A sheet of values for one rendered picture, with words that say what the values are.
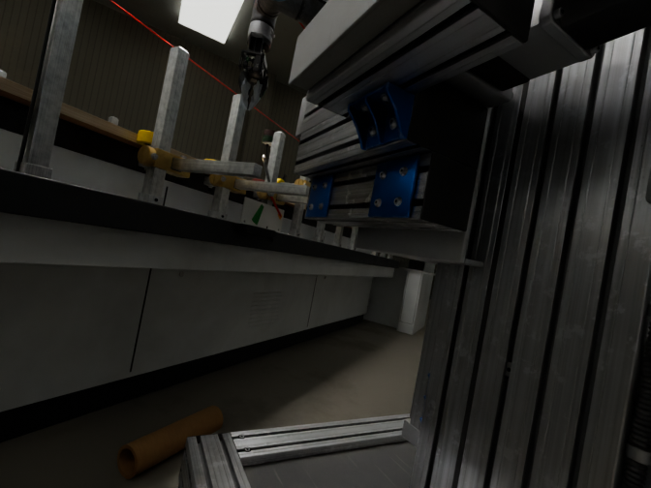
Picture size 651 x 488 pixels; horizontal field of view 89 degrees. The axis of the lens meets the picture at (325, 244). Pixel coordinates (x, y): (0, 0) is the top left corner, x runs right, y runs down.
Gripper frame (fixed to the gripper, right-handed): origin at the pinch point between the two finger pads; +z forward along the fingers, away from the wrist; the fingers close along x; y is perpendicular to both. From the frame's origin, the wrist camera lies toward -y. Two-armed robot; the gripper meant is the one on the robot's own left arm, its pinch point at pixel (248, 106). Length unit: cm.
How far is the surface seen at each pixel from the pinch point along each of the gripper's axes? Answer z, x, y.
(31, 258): 53, -30, 33
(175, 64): -1.3, -17.3, 15.4
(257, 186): 23.6, 6.2, -4.8
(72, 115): 18.6, -38.1, 19.0
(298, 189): 23.5, 20.3, 3.4
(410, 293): 66, 137, -219
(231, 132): 6.8, -6.0, -6.9
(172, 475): 107, 2, 14
